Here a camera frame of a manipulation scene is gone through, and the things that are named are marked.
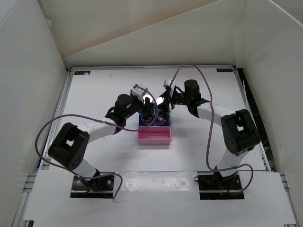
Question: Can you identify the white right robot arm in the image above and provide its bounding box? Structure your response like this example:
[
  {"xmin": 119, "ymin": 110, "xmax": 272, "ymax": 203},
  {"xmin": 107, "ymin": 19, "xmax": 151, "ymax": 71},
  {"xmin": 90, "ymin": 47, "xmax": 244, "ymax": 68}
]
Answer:
[{"xmin": 159, "ymin": 79, "xmax": 260, "ymax": 189}]

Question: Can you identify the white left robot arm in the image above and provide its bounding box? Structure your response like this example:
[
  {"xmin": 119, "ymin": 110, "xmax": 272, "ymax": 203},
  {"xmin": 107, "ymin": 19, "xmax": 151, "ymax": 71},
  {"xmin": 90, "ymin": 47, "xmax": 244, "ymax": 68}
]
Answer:
[{"xmin": 48, "ymin": 94, "xmax": 154, "ymax": 189}]

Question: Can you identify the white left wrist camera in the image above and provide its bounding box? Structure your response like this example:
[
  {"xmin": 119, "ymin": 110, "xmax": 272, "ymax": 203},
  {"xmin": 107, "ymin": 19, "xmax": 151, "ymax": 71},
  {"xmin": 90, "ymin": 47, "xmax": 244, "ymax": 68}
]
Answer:
[{"xmin": 131, "ymin": 84, "xmax": 148, "ymax": 102}]

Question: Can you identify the dark table label left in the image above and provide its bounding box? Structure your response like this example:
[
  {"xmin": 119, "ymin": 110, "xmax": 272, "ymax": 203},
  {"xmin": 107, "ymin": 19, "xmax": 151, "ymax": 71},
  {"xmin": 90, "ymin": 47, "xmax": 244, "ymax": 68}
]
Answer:
[{"xmin": 74, "ymin": 70, "xmax": 90, "ymax": 75}]

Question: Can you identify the dark blue tray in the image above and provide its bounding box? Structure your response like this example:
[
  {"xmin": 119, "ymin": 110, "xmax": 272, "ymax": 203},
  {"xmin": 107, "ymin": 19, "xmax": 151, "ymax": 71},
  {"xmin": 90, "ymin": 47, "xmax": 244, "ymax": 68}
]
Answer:
[{"xmin": 139, "ymin": 107, "xmax": 170, "ymax": 127}]

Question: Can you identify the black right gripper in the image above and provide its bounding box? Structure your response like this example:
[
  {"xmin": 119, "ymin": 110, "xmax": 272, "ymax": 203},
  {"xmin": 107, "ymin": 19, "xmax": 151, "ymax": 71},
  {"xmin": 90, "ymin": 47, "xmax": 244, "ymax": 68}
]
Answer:
[{"xmin": 156, "ymin": 89, "xmax": 190, "ymax": 113}]

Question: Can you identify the silver-lid salt bottle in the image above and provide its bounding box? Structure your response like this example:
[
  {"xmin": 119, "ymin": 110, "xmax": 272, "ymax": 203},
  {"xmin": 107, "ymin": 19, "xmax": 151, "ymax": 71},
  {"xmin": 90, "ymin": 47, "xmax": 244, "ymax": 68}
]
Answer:
[
  {"xmin": 156, "ymin": 97, "xmax": 164, "ymax": 105},
  {"xmin": 143, "ymin": 94, "xmax": 154, "ymax": 104}
]

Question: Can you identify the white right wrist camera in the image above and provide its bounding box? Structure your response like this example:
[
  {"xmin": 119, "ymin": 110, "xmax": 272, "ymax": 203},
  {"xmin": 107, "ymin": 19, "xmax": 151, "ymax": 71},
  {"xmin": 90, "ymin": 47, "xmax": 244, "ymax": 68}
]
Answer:
[{"xmin": 163, "ymin": 78, "xmax": 176, "ymax": 90}]

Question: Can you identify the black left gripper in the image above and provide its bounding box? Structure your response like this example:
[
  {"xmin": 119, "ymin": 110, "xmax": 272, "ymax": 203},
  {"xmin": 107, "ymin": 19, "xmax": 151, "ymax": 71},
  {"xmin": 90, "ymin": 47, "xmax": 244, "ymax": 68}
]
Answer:
[{"xmin": 124, "ymin": 89, "xmax": 154, "ymax": 120}]

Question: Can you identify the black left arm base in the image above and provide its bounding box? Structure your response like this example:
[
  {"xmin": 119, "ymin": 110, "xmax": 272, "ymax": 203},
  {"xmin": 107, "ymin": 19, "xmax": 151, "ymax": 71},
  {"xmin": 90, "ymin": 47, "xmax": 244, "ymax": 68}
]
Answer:
[{"xmin": 70, "ymin": 173, "xmax": 115, "ymax": 199}]

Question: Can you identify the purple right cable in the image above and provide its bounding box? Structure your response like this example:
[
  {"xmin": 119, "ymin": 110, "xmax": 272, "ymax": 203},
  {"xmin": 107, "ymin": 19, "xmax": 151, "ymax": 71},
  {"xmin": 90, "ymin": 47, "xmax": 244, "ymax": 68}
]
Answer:
[{"xmin": 170, "ymin": 62, "xmax": 254, "ymax": 195}]

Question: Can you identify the dark table label right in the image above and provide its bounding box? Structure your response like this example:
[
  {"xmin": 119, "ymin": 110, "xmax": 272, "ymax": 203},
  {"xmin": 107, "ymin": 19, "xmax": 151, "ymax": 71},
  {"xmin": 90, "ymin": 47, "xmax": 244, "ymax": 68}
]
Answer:
[{"xmin": 216, "ymin": 68, "xmax": 234, "ymax": 73}]

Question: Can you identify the pink tray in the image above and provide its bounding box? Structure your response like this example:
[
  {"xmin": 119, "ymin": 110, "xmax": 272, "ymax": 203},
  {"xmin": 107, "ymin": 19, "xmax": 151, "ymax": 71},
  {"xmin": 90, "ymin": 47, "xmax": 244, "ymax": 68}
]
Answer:
[{"xmin": 138, "ymin": 126, "xmax": 171, "ymax": 146}]

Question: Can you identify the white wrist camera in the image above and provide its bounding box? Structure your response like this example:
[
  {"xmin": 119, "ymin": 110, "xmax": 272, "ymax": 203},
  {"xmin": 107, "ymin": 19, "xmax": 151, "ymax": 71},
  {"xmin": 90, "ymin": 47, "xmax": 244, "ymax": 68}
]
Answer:
[
  {"xmin": 163, "ymin": 78, "xmax": 176, "ymax": 90},
  {"xmin": 131, "ymin": 84, "xmax": 148, "ymax": 102}
]

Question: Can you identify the dark table label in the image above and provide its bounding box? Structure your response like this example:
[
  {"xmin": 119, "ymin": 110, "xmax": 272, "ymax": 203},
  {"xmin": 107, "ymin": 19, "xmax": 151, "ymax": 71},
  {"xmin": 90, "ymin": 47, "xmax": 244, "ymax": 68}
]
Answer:
[
  {"xmin": 74, "ymin": 70, "xmax": 90, "ymax": 75},
  {"xmin": 216, "ymin": 68, "xmax": 234, "ymax": 73}
]

